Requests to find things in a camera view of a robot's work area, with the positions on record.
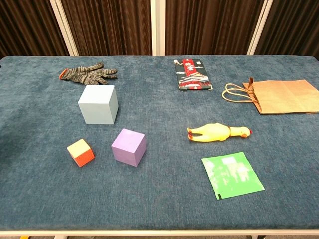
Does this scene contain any purple cube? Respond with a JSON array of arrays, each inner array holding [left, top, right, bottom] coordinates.
[[111, 128, 147, 168]]

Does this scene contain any orange cube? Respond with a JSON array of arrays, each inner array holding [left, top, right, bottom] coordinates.
[[66, 138, 96, 168]]

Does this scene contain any yellow rubber chicken toy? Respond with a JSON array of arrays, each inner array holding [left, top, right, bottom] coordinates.
[[186, 122, 253, 143]]

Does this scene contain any red patterned packet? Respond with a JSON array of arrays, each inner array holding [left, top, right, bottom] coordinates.
[[173, 58, 213, 91]]

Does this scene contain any light blue cube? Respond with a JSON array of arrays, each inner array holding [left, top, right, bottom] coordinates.
[[77, 85, 119, 125]]

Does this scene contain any blue fabric table cover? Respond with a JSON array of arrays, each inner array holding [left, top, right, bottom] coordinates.
[[0, 55, 319, 231]]

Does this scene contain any grey knit work glove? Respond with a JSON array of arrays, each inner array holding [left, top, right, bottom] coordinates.
[[59, 62, 118, 86]]

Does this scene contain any green foil sachet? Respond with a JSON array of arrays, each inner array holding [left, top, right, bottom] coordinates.
[[201, 151, 265, 200]]

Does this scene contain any dark brown curtain panel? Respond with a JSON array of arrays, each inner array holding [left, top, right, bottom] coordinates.
[[165, 0, 265, 56], [0, 0, 70, 58], [254, 0, 319, 59], [61, 0, 153, 56]]

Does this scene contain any brown paper bag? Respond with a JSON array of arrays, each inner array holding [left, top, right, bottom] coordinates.
[[221, 77, 319, 116]]

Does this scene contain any white partition post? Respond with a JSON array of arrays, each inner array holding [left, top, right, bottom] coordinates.
[[49, 0, 79, 57], [246, 0, 274, 56], [150, 0, 166, 56]]

